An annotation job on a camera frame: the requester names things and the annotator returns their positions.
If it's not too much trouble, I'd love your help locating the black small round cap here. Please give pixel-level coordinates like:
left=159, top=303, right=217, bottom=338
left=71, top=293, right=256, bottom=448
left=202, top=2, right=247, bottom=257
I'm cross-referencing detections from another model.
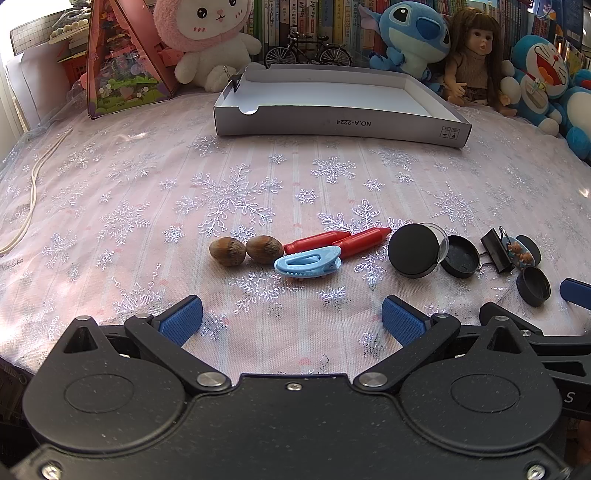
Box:
left=516, top=266, right=551, bottom=307

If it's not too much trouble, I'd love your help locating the small figurine capsule toy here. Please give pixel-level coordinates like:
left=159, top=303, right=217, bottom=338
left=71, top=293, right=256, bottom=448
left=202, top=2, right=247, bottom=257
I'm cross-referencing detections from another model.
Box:
left=502, top=235, right=542, bottom=269

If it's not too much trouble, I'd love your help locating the clear jar with black lid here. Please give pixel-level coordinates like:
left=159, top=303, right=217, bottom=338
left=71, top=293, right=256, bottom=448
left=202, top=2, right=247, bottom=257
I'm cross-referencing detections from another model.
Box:
left=388, top=222, right=450, bottom=279

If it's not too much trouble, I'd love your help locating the black round lid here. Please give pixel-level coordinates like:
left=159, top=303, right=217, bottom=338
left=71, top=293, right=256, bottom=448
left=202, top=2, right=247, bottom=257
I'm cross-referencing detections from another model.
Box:
left=441, top=235, right=481, bottom=279

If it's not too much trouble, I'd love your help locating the left brown walnut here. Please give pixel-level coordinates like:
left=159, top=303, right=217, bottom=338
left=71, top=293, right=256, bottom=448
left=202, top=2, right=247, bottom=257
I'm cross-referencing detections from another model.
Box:
left=208, top=237, right=246, bottom=267

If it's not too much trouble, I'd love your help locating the brown walnut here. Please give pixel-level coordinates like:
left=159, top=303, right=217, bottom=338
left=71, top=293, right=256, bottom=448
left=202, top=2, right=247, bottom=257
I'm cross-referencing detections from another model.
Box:
left=208, top=237, right=246, bottom=267
left=245, top=235, right=284, bottom=265

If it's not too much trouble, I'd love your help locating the light blue hair clip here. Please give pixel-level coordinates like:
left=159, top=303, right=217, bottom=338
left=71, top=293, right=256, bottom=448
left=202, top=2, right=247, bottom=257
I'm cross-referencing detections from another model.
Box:
left=273, top=245, right=342, bottom=279

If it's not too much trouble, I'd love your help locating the left red crayon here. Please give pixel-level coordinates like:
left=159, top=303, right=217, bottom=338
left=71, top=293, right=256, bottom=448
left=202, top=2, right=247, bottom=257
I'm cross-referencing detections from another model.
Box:
left=283, top=230, right=351, bottom=255

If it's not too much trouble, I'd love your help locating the right brown walnut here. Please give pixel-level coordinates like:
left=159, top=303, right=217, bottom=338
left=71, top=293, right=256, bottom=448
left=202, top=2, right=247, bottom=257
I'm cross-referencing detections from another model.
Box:
left=245, top=235, right=284, bottom=265

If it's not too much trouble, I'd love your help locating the pink snowflake tablecloth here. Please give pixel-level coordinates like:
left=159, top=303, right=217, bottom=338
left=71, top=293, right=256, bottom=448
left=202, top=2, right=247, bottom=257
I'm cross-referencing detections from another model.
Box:
left=1, top=92, right=590, bottom=376

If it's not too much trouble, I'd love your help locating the blue Doraemon plush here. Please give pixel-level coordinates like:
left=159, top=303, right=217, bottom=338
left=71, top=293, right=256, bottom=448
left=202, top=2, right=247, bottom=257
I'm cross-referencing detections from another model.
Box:
left=501, top=35, right=590, bottom=163

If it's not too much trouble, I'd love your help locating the brown-haired baby doll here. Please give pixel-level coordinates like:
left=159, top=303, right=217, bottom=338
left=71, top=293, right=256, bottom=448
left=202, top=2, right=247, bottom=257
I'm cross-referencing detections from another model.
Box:
left=443, top=7, right=517, bottom=116

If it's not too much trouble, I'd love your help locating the grey cardboard box tray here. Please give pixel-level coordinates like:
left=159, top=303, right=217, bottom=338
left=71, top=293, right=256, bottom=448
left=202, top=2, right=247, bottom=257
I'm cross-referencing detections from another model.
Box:
left=213, top=63, right=472, bottom=149

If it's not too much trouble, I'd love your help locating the black binder clip on box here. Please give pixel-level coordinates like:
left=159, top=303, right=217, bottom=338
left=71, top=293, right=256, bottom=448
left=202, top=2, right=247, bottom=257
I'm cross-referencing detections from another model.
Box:
left=223, top=65, right=243, bottom=92

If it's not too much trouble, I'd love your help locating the pink triangular dollhouse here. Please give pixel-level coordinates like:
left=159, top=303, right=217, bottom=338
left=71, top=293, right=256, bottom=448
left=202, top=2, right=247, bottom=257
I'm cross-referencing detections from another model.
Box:
left=81, top=1, right=180, bottom=119

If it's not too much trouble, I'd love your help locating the blue Stitch plush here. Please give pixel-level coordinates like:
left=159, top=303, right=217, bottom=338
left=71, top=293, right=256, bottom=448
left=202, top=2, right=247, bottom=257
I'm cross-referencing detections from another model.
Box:
left=359, top=1, right=451, bottom=93

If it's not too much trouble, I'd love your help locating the black miniature bicycle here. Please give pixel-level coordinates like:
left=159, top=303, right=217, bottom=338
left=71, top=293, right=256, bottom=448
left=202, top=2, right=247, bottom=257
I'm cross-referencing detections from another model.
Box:
left=263, top=27, right=353, bottom=68

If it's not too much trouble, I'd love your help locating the pink white bunny plush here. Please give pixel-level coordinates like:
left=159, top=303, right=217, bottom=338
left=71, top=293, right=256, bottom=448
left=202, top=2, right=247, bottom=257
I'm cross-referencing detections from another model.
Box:
left=153, top=0, right=262, bottom=93

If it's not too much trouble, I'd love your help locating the stack of items top left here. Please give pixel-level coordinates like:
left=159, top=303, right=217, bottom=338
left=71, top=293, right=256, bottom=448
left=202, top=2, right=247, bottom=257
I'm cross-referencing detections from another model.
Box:
left=9, top=1, right=92, bottom=86

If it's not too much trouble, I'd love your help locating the row of books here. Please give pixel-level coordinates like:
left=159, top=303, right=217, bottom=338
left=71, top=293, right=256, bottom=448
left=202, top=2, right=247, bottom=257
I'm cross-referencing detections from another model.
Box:
left=243, top=1, right=590, bottom=68

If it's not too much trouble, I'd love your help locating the white cable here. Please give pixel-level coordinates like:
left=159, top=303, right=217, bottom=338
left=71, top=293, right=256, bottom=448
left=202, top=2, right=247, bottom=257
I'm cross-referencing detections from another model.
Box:
left=0, top=127, right=75, bottom=256

